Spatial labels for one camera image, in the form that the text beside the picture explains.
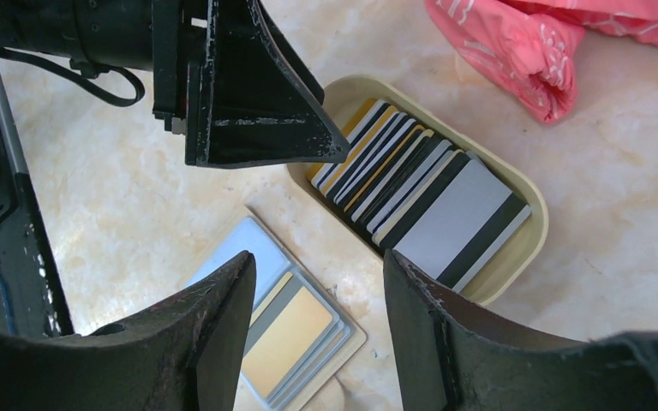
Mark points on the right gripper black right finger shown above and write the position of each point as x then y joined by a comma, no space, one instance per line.
454,354

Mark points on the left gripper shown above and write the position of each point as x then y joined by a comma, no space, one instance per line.
251,99

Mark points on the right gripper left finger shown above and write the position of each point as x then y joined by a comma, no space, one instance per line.
182,353

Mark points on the cream oval card tray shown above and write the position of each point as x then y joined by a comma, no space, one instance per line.
345,95

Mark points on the gold credit card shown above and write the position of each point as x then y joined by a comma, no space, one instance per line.
288,323

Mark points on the stack of cards in tray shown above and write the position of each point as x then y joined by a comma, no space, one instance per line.
407,188

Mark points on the pink patterned cloth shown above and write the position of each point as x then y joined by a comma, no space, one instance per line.
527,47

